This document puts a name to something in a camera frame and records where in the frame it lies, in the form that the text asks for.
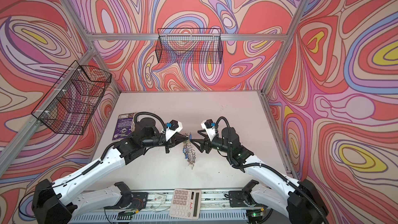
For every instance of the purple book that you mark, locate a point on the purple book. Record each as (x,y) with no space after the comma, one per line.
(124,126)

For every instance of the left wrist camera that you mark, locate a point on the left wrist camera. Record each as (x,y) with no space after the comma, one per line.
(172,128)

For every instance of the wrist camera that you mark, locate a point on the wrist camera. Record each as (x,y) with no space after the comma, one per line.
(172,128)
(210,128)

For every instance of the white pink calculator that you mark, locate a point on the white pink calculator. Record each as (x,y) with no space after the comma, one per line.
(186,204)

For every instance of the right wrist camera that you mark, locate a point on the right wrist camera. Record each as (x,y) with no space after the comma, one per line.
(210,128)

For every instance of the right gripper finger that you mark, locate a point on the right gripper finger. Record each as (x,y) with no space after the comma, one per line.
(199,144)
(200,136)

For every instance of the left wire basket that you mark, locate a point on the left wire basket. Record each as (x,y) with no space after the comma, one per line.
(68,107)

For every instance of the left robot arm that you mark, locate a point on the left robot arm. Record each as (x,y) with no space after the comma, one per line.
(62,200)

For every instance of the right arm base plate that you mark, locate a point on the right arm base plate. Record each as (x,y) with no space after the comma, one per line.
(239,198)

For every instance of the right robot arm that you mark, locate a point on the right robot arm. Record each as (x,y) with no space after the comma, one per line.
(299,201)

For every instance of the wire basket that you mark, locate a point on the wire basket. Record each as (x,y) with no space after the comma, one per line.
(68,107)
(189,46)

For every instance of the small white label card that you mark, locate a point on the small white label card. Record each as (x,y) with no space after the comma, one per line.
(160,198)

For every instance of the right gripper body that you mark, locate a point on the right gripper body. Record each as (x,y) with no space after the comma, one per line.
(208,144)

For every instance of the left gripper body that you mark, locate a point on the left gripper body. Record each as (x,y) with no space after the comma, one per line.
(170,144)

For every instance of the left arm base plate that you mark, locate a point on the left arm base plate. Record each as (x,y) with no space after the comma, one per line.
(137,200)

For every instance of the back wire basket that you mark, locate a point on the back wire basket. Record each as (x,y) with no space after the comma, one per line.
(189,46)

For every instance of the round keyring disc with keys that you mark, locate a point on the round keyring disc with keys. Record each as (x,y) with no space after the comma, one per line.
(189,152)

